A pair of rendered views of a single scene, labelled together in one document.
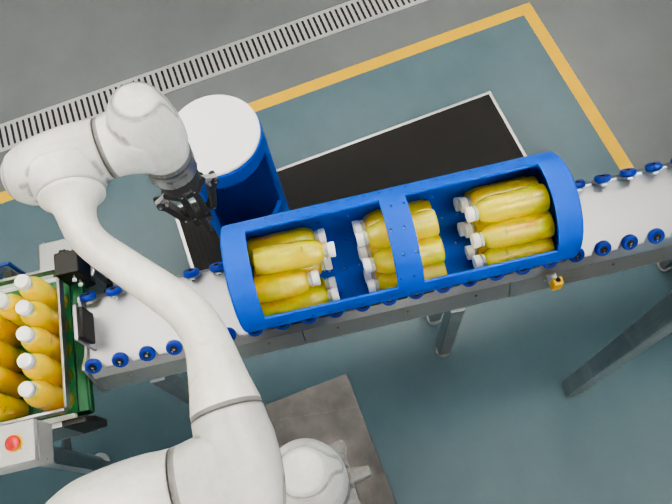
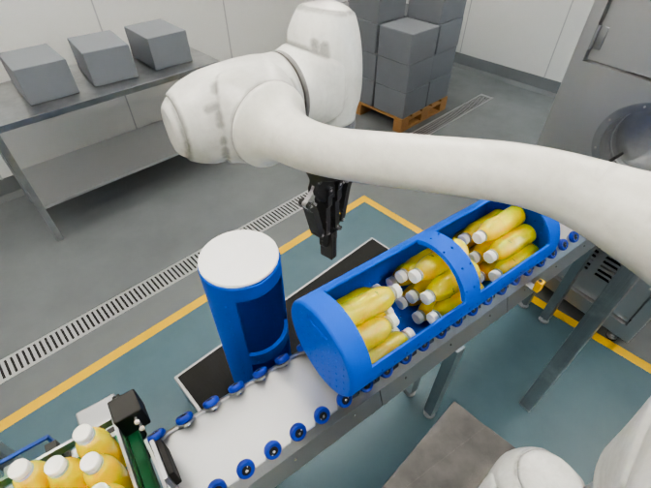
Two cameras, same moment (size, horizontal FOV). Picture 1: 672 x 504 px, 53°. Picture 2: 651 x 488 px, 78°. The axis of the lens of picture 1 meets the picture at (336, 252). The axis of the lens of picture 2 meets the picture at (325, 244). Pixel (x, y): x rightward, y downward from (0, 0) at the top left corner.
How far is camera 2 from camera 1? 0.92 m
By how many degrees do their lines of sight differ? 30
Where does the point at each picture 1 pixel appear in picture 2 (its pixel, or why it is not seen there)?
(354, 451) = not seen: hidden behind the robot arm
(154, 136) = (356, 44)
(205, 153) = (237, 270)
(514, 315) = (460, 368)
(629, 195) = not seen: hidden behind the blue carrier
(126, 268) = (420, 139)
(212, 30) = (167, 255)
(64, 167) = (266, 73)
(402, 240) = (456, 258)
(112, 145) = (309, 60)
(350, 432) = (497, 453)
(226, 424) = not seen: outside the picture
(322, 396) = (448, 431)
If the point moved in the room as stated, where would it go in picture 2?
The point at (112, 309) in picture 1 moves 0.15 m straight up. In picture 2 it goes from (185, 441) to (170, 416)
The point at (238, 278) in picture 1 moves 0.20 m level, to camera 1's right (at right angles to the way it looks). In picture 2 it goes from (341, 328) to (404, 291)
